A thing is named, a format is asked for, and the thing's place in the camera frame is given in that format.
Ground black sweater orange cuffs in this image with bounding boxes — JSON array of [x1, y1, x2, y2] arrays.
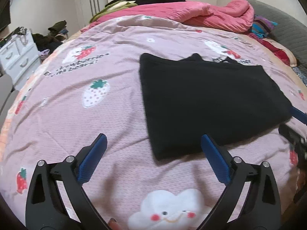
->
[[139, 53, 292, 160]]

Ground dark clothes pile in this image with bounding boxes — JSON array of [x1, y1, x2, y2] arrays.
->
[[32, 20, 69, 53]]

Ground red patterned pillow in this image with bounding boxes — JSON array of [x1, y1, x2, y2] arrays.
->
[[248, 33, 298, 67]]

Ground grey quilted headboard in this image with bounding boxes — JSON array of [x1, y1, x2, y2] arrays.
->
[[247, 0, 306, 73]]

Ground striped colourful pillow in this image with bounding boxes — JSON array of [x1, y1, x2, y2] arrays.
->
[[250, 15, 278, 39]]

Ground grey chair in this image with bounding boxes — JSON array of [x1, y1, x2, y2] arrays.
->
[[0, 74, 19, 128]]

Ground pink strawberry print quilt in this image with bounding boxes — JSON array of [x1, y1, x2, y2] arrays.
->
[[1, 15, 306, 229]]

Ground hot pink blanket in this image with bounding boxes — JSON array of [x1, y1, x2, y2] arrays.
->
[[81, 0, 254, 33]]

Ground white drawer chest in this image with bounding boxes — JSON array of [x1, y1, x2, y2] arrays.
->
[[1, 28, 41, 90]]

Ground green blanket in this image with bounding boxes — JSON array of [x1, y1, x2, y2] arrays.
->
[[89, 1, 138, 23]]

